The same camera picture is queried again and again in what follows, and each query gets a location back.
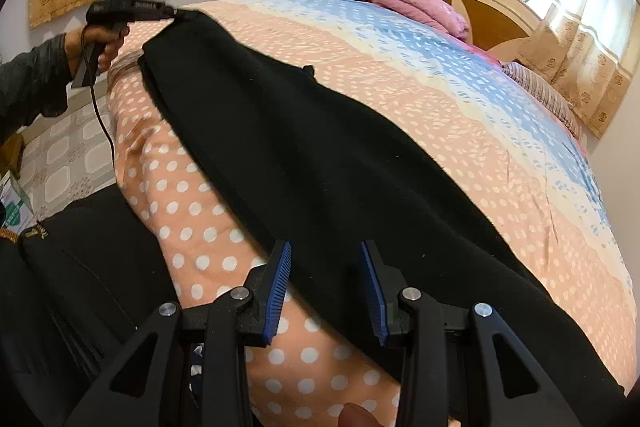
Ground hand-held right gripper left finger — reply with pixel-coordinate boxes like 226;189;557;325
65;241;293;427

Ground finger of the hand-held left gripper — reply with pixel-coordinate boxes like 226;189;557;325
167;6;202;22

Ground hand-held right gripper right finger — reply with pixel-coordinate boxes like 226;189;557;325
360;241;583;427

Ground black pants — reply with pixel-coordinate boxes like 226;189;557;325
137;9;628;427

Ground person's left forearm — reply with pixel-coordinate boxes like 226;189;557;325
0;33;76;142

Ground person's left hand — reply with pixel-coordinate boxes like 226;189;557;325
65;26;130;75

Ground person's right hand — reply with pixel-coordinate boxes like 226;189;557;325
337;403;381;427

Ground wooden stool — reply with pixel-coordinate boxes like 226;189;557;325
0;134;26;180

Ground polka dot bed quilt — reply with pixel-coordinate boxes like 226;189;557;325
107;0;640;427

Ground person's black clothing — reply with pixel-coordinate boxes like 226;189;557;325
0;187;186;427

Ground green and white box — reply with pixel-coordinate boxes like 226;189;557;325
0;177;36;228

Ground folded pink blanket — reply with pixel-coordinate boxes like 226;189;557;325
372;0;473;42

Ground striped pillow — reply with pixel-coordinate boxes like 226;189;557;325
501;61;583;138

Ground cream wooden headboard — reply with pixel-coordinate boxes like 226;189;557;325
395;0;543;52

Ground long beige floral curtain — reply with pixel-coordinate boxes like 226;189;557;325
457;0;640;138

